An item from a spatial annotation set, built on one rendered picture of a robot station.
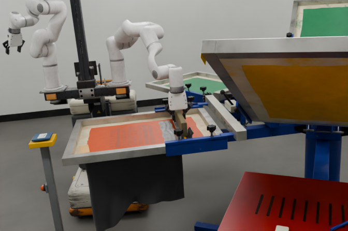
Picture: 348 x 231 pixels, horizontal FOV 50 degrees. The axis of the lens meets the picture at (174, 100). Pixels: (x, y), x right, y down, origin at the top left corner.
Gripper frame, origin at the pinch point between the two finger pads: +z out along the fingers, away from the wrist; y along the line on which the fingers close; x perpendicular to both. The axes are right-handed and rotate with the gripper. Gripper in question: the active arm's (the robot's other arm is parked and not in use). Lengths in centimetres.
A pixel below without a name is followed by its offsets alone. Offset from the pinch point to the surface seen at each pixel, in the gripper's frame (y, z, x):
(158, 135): 12.7, 6.9, 5.5
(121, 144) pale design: 32.4, 6.9, 11.1
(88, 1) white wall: 72, -66, -380
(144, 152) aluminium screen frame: 21.5, 5.3, 29.1
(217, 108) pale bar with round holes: -23.1, -1.6, -4.1
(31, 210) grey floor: 120, 102, -102
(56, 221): 77, 60, -10
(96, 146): 45.2, 6.9, 9.8
